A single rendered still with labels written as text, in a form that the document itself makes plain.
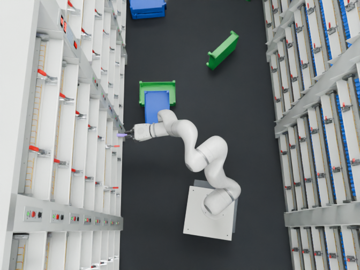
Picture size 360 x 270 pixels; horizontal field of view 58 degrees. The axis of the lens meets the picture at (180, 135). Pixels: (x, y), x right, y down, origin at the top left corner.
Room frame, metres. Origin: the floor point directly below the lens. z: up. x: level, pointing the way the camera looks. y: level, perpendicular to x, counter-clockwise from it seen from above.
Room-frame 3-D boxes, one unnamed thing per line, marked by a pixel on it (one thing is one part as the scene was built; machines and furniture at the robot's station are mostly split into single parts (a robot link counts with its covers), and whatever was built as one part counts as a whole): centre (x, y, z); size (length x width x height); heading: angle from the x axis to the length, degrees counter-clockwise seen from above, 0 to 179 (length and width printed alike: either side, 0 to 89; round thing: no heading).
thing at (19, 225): (0.03, 0.52, 0.87); 0.20 x 0.09 x 1.74; 92
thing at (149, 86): (1.10, 0.20, 0.04); 0.30 x 0.20 x 0.08; 92
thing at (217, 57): (1.48, -0.35, 0.10); 0.30 x 0.08 x 0.20; 137
